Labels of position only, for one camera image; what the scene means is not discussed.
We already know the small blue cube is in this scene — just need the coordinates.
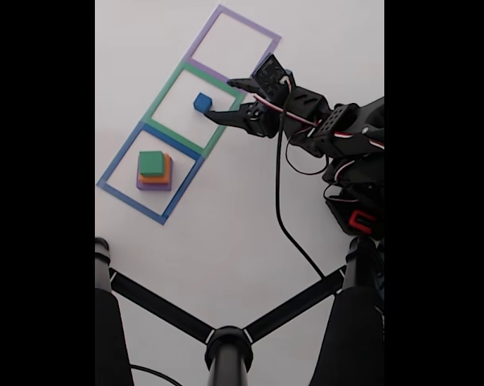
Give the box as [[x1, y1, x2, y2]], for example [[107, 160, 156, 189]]
[[193, 92, 213, 113]]

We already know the green cube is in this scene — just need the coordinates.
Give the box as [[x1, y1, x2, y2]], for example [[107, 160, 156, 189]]
[[138, 150, 166, 178]]

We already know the orange square block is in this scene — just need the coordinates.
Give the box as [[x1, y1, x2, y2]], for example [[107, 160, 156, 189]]
[[137, 154, 173, 185]]

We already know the purple square block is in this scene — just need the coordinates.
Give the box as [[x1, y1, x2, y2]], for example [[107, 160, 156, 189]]
[[135, 158, 174, 191]]

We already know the red table clamp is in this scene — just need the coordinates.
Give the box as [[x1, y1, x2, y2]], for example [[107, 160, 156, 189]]
[[348, 208, 378, 236]]

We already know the servo wire bundle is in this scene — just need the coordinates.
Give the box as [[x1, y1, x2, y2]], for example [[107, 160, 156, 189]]
[[252, 76, 385, 202]]

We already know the purple tape square frame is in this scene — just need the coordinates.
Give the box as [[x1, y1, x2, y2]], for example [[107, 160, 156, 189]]
[[184, 3, 282, 94]]

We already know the green tape square frame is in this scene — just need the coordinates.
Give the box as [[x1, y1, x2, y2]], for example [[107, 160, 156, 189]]
[[142, 60, 245, 158]]

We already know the black cable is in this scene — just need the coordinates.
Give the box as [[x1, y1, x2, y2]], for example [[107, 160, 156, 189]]
[[274, 80, 327, 279], [129, 364, 183, 386]]

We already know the blue tape square frame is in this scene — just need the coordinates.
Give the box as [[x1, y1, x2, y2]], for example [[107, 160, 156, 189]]
[[96, 122, 206, 226]]

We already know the black camera tripod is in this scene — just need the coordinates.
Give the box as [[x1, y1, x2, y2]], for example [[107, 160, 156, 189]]
[[95, 236, 385, 386]]

